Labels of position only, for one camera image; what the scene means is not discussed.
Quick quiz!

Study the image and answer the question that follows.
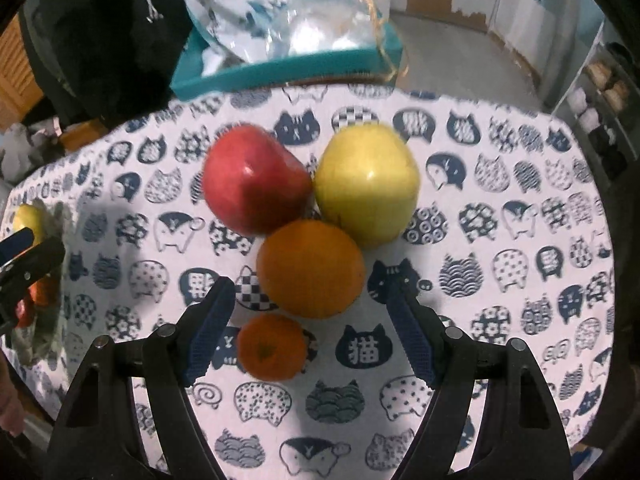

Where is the yellow apple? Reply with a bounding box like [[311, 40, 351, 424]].
[[314, 122, 420, 247]]

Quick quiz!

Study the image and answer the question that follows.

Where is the cat print tablecloth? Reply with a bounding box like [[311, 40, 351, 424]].
[[0, 82, 616, 480]]

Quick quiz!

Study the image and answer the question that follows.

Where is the white shoe rack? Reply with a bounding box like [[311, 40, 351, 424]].
[[550, 25, 640, 181]]

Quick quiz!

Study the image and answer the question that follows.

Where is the black jacket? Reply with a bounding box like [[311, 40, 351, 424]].
[[20, 0, 196, 131]]

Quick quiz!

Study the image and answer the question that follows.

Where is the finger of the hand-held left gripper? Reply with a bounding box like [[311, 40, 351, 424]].
[[0, 229, 35, 265], [0, 237, 67, 333]]

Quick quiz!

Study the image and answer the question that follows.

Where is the small tangerine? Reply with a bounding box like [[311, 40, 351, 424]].
[[236, 313, 309, 380]]

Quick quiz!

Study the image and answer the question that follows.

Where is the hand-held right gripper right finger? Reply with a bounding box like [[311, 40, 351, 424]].
[[385, 287, 573, 480]]

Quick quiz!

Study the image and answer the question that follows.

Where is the clear plastic bag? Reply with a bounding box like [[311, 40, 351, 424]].
[[267, 0, 393, 58]]

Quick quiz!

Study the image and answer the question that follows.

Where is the white printed rice bag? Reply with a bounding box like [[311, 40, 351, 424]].
[[120, 0, 296, 63]]

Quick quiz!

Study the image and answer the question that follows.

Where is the teal basket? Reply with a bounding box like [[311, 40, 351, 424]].
[[170, 0, 403, 101]]

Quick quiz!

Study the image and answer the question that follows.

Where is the green glass bowl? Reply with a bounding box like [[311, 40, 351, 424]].
[[10, 200, 68, 366]]

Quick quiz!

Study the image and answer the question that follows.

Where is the brown cardboard box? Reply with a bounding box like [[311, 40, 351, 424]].
[[285, 70, 396, 88]]

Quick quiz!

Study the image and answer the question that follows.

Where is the round red apple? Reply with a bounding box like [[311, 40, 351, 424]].
[[202, 125, 315, 237]]

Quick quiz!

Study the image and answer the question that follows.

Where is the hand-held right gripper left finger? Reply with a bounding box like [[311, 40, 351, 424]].
[[47, 276, 237, 480]]

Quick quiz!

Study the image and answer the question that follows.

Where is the pile of clothes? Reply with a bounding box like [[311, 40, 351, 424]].
[[0, 120, 66, 181]]

